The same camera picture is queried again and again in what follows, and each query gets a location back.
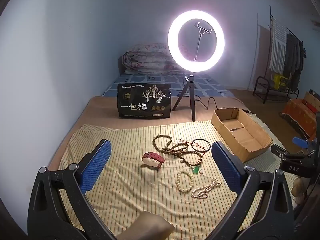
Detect phone holder on pole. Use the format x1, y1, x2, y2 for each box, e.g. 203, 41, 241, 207
194, 21, 213, 62

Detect yellow box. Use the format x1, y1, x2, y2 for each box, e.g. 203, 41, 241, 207
273, 74, 288, 90

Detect blue patterned bedsheet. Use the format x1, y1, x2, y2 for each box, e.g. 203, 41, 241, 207
101, 72, 235, 98

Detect tan blanket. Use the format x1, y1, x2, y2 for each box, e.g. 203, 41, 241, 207
47, 95, 288, 170

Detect tan blurry object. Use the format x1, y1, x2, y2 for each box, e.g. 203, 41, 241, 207
119, 211, 175, 240

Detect black tripod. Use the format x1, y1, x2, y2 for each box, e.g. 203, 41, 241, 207
171, 74, 200, 122

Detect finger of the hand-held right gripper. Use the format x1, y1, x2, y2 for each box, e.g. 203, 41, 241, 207
271, 144, 288, 158
292, 136, 316, 150

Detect cardboard box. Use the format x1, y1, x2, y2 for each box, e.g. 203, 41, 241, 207
211, 107, 273, 162

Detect black clothes rack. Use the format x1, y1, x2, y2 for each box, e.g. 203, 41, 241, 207
267, 5, 305, 100

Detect red cord jade pendant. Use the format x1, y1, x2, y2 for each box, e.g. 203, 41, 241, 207
178, 139, 209, 175

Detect thin dark bangle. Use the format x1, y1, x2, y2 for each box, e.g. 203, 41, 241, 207
192, 138, 211, 152

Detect black power cable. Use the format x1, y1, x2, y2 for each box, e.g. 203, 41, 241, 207
197, 96, 250, 113

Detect person's right hand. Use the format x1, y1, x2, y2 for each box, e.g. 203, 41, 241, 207
292, 176, 305, 207

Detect dark hanging clothes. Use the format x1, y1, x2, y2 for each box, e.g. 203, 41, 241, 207
284, 34, 305, 90

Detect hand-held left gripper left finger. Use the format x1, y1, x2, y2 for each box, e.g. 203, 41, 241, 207
27, 139, 113, 240

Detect wooden bead necklace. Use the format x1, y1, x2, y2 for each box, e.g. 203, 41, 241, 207
152, 134, 203, 167

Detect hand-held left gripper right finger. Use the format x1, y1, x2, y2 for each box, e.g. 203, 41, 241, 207
211, 141, 295, 240

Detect yellow striped cloth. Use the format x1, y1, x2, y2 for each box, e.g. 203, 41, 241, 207
57, 114, 298, 240

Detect black printed snack bag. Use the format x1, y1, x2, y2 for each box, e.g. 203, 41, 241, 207
117, 82, 172, 119

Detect cream bead bracelet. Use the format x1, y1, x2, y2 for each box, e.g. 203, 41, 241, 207
177, 170, 195, 192

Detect white knitted garment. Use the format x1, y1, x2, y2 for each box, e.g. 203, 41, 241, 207
269, 17, 288, 72

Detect white pearl necklace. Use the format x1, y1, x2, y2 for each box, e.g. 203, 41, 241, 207
191, 177, 222, 200

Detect white ring light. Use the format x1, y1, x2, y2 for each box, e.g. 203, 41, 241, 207
167, 8, 225, 75

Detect black metal shoe rack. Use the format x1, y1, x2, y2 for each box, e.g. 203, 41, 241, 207
252, 76, 299, 104

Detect folded floral quilt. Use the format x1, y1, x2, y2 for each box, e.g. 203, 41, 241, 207
122, 42, 185, 75

